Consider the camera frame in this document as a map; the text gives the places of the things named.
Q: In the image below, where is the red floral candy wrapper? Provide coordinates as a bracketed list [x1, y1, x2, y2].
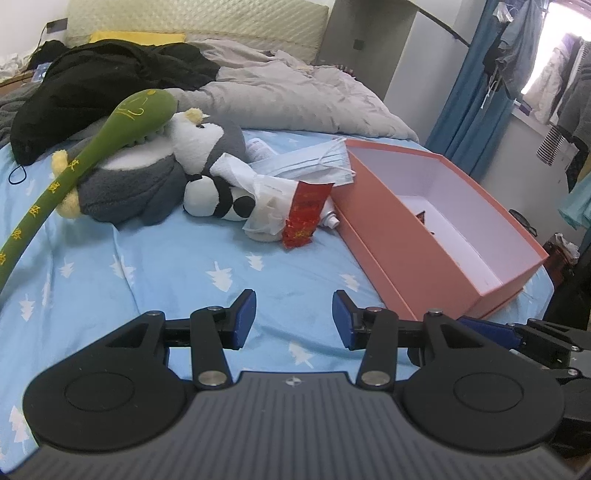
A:
[416, 210, 435, 235]

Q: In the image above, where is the black clothing pile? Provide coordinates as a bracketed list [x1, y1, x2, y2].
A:
[9, 40, 219, 166]

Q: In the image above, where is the clear bag with cream item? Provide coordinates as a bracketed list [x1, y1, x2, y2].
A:
[242, 175, 298, 242]

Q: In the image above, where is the white spray bottle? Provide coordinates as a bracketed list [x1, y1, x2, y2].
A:
[318, 197, 339, 230]

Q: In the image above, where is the blue surgical face mask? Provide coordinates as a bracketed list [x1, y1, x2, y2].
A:
[252, 139, 356, 187]

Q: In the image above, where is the blue patterned bed sheet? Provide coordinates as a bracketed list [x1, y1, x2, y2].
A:
[0, 128, 555, 462]

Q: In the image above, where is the grey duvet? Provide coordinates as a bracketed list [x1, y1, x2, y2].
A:
[168, 39, 419, 142]

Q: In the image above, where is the small panda plush toy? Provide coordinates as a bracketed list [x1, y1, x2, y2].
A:
[183, 174, 256, 222]

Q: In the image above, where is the cardboard box bedside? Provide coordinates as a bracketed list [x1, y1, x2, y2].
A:
[0, 71, 34, 96]

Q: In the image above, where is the blue curtain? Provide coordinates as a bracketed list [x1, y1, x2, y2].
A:
[426, 1, 513, 182]

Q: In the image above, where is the white paper towel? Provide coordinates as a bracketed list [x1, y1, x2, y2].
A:
[209, 153, 264, 193]

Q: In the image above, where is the wall power socket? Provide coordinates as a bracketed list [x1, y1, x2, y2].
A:
[45, 18, 68, 34]

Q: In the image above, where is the grey white wardrobe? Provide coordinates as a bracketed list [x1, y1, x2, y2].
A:
[315, 0, 485, 141]

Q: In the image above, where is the salmon pink cardboard box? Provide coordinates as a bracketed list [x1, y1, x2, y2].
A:
[332, 139, 548, 320]

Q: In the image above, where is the small white medicine bottle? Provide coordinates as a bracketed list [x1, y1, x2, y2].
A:
[245, 138, 277, 162]

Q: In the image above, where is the hanging clothes rack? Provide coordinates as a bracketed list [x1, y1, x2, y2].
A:
[482, 0, 591, 232]

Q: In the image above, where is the red foil tea packet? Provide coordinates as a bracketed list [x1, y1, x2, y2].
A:
[281, 181, 334, 249]

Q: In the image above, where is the grey penguin plush toy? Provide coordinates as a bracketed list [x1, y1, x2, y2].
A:
[56, 108, 247, 225]

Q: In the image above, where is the dark grey garment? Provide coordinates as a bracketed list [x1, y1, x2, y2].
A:
[0, 84, 32, 148]

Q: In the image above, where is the cream quilted headboard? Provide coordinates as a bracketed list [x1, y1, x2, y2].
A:
[65, 0, 331, 63]

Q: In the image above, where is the yellow pillow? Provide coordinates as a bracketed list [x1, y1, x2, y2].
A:
[89, 31, 185, 46]

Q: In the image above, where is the green plush back scratcher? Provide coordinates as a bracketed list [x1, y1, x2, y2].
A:
[1, 89, 177, 285]

